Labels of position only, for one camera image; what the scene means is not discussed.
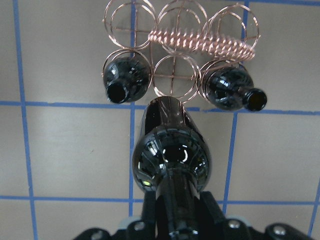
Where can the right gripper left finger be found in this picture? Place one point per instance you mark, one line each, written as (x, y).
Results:
(148, 214)

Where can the dark wine bottle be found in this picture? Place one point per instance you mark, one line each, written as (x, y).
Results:
(232, 88)
(126, 79)
(172, 160)

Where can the copper wire bottle basket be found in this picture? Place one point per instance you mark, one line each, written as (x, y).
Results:
(181, 43)

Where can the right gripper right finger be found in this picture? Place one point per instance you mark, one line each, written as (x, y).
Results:
(210, 212)

